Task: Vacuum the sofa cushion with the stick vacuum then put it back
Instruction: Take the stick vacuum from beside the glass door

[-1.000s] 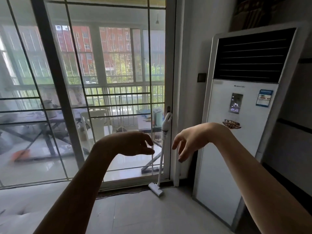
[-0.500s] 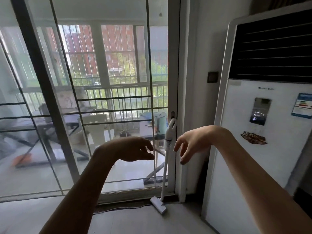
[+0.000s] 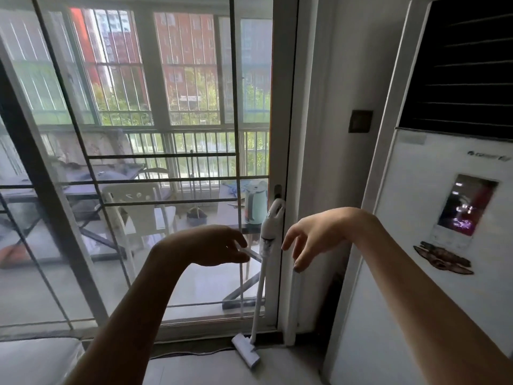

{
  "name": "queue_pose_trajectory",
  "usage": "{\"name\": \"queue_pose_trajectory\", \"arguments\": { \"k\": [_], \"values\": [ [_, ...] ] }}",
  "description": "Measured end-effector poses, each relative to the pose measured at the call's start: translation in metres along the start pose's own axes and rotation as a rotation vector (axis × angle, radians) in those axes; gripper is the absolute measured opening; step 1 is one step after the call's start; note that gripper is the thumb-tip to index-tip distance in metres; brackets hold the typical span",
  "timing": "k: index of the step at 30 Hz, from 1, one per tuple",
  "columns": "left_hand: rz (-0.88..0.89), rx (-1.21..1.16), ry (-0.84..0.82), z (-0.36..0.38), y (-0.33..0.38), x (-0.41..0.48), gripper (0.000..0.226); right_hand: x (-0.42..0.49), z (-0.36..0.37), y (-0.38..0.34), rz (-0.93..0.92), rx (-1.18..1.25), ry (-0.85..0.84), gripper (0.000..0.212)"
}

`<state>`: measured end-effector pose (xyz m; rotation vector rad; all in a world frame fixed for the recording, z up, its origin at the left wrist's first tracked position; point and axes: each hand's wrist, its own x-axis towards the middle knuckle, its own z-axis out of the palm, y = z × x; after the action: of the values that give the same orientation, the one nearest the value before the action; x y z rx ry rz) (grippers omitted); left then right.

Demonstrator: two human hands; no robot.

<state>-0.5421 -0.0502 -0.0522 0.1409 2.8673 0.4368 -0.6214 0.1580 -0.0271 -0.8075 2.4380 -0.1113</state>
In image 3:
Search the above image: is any person's left hand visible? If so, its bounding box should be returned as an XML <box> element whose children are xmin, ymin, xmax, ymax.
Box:
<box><xmin>154</xmin><ymin>225</ymin><xmax>251</xmax><ymax>269</ymax></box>

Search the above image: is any person's right hand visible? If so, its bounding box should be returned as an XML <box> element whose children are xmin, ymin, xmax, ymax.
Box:
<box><xmin>282</xmin><ymin>207</ymin><xmax>373</xmax><ymax>273</ymax></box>

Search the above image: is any person's left forearm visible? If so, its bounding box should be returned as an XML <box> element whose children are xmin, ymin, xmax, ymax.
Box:
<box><xmin>64</xmin><ymin>242</ymin><xmax>169</xmax><ymax>385</ymax></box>

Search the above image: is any person's right forearm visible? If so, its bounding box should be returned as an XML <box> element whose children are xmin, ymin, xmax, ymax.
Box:
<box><xmin>353</xmin><ymin>212</ymin><xmax>513</xmax><ymax>385</ymax></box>

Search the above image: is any table with crossed legs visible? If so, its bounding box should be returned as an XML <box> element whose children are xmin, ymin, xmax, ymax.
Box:
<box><xmin>218</xmin><ymin>179</ymin><xmax>270</xmax><ymax>310</ymax></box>

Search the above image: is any white stick vacuum cleaner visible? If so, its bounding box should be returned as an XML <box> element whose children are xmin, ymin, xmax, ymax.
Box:
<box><xmin>232</xmin><ymin>198</ymin><xmax>287</xmax><ymax>369</ymax></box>

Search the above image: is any pale green electric kettle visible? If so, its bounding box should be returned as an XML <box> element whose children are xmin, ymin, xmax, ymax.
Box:
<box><xmin>244</xmin><ymin>183</ymin><xmax>269</xmax><ymax>225</ymax></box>

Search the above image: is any white vacuum tube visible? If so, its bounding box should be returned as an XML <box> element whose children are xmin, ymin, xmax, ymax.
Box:
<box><xmin>284</xmin><ymin>268</ymin><xmax>301</xmax><ymax>346</ymax></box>

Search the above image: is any white plastic chair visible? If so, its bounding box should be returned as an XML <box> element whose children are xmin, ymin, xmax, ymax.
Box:
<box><xmin>95</xmin><ymin>168</ymin><xmax>179</xmax><ymax>279</ymax></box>

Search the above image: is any white standing air conditioner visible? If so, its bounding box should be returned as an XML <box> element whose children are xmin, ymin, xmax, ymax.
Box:
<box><xmin>322</xmin><ymin>0</ymin><xmax>513</xmax><ymax>385</ymax></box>

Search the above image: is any sliding glass door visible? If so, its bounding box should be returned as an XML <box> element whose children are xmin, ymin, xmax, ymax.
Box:
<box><xmin>0</xmin><ymin>0</ymin><xmax>300</xmax><ymax>342</ymax></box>

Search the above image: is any dark winged sticker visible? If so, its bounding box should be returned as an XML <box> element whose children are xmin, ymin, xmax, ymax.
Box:
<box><xmin>413</xmin><ymin>241</ymin><xmax>475</xmax><ymax>276</ymax></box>

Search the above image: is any dark folding table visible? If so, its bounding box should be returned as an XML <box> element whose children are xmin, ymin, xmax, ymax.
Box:
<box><xmin>0</xmin><ymin>163</ymin><xmax>146</xmax><ymax>262</ymax></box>

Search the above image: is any balcony window with metal bars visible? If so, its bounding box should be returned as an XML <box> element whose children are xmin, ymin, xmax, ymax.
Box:
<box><xmin>0</xmin><ymin>7</ymin><xmax>273</xmax><ymax>191</ymax></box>

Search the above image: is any white cushion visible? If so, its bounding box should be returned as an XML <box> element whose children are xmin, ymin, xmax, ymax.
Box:
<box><xmin>0</xmin><ymin>337</ymin><xmax>86</xmax><ymax>385</ymax></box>

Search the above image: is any thin white cable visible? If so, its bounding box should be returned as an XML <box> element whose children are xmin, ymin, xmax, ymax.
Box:
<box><xmin>150</xmin><ymin>346</ymin><xmax>235</xmax><ymax>360</ymax></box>

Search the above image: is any dark wall switch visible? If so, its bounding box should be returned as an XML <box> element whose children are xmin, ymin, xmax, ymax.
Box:
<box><xmin>348</xmin><ymin>110</ymin><xmax>374</xmax><ymax>134</ymax></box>

